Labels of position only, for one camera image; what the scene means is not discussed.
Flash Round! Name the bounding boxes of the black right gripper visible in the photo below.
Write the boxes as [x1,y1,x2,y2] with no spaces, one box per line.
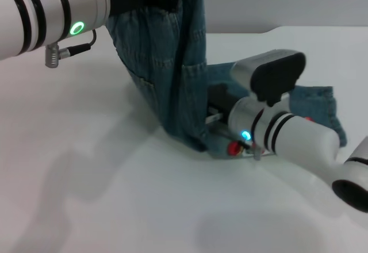
[205,83,240,135]

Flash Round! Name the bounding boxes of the left arm metal cable connector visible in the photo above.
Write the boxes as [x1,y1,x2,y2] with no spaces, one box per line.
[44,29,97,70]

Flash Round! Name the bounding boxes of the arm metal cable connector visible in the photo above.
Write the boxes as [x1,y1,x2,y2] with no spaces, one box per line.
[44,29,97,70]
[246,140,264,161]

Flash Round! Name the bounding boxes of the blue denim shorts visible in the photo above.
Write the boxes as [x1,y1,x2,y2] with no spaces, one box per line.
[105,0,348,160]

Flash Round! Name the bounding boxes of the right wrist camera black silver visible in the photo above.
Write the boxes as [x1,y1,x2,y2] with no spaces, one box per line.
[231,49,307,108]

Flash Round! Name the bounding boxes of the right arm metal cable connector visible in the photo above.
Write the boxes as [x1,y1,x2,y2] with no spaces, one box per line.
[246,140,264,161]

